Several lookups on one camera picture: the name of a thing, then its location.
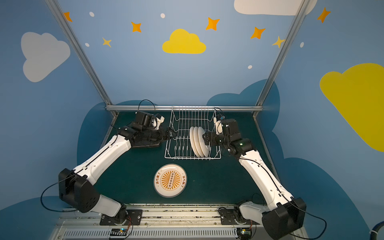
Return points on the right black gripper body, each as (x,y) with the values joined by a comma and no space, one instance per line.
(211,138)

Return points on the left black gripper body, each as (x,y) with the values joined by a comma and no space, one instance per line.
(163,133)

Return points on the white round plate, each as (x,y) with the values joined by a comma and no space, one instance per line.
(205,149)
(170,180)
(192,140)
(197,149)

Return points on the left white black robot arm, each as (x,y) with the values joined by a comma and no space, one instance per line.
(76,186)

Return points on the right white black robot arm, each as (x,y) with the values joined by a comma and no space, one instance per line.
(283,214)

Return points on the right small circuit board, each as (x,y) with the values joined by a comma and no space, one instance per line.
(244,234)

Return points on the small circuit board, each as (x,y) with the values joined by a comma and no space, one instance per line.
(244,234)
(117,234)

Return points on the left small circuit board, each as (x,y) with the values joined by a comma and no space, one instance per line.
(117,234)

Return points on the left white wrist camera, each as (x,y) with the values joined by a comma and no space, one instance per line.
(157,121)

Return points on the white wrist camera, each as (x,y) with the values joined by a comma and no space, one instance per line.
(157,121)
(218,124)

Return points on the white wire dish rack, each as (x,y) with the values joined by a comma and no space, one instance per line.
(181,121)

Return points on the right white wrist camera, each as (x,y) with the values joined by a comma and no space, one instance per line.
(218,124)

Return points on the rear aluminium frame rail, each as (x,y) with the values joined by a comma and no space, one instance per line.
(134,108)

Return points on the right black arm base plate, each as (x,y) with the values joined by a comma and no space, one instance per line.
(233,217)

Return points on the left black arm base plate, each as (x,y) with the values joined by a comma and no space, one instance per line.
(133,216)

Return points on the front aluminium rail bed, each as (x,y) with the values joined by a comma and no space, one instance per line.
(159,222)

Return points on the right aluminium frame post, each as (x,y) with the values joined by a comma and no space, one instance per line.
(290,37)

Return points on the aluminium frame post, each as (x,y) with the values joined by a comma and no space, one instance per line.
(64,24)
(290,37)

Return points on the left aluminium frame post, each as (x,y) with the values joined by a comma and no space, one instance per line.
(64,24)

